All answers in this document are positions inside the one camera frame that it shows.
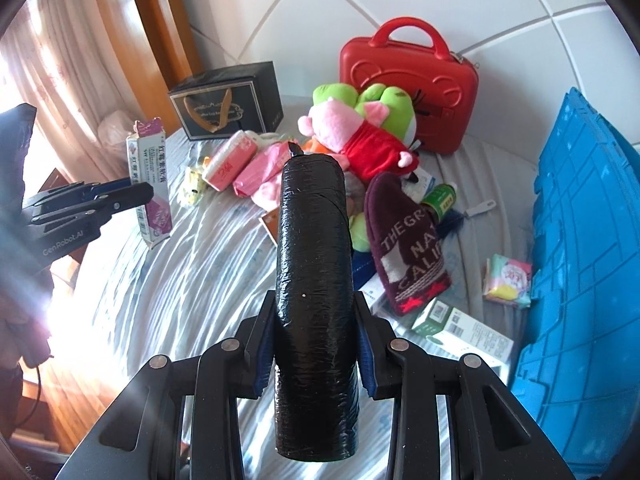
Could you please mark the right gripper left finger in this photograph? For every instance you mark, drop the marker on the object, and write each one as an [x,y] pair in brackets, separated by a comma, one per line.
[138,436]

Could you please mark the black gift bag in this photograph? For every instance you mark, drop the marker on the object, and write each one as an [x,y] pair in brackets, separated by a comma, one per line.
[215,104]

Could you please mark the pink white medicine box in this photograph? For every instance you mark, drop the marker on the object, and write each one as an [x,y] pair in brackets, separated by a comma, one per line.
[146,152]

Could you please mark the pink soft pouch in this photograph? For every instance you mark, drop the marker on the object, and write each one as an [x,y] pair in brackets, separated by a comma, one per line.
[268,195]

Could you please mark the blue plastic crate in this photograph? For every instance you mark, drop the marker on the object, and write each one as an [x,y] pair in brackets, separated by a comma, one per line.
[578,371]

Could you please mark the yellow candy wrapper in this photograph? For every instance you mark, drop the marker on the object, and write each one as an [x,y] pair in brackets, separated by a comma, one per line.
[193,185]

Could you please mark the orange green snack packet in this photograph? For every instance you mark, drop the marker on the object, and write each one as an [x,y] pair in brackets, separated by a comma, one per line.
[270,221]

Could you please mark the grey mouse plush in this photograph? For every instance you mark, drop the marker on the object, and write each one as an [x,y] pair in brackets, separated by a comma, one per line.
[354,191]

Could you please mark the black garbage bag roll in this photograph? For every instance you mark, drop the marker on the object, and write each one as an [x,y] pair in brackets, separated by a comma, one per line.
[315,336]

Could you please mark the white red medicine box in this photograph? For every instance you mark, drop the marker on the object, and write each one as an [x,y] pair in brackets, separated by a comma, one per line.
[374,293]

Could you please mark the red hard-shell case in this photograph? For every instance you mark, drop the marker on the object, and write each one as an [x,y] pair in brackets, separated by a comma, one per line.
[411,54]

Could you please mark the pastel tissue pack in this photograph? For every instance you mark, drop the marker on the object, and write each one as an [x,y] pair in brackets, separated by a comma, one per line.
[507,281]

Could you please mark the small green plush ball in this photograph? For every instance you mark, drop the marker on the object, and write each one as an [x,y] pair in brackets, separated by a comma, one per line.
[358,233]

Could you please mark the maroon knit beanie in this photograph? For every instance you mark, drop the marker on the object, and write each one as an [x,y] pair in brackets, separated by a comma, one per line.
[405,247]

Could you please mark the green spray bottle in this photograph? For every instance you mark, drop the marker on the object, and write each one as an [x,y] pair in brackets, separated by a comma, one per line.
[439,201]

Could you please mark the white plastic clip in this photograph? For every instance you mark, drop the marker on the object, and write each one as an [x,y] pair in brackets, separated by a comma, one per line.
[482,208]

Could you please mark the blue feather duster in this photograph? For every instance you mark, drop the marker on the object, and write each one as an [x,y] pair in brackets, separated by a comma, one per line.
[451,223]

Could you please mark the pink pig plush red shirt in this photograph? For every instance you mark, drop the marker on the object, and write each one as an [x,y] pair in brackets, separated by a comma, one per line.
[368,149]

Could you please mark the red white tissue pack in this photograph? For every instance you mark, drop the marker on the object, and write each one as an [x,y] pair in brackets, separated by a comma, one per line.
[230,160]

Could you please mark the green frog plush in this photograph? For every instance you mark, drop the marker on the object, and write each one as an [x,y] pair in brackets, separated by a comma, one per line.
[389,107]

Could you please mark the wooden door frame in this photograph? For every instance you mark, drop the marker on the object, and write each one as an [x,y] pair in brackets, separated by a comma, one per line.
[155,47]

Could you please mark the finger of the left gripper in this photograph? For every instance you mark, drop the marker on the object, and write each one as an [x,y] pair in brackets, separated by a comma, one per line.
[107,187]
[134,195]

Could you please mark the green white medicine box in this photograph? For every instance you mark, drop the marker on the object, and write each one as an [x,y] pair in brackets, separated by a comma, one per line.
[458,333]

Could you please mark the pink wipes pack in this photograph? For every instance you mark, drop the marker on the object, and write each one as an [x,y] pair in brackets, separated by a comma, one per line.
[264,166]

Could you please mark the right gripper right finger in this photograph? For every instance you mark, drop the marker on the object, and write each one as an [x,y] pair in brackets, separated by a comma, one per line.
[492,436]

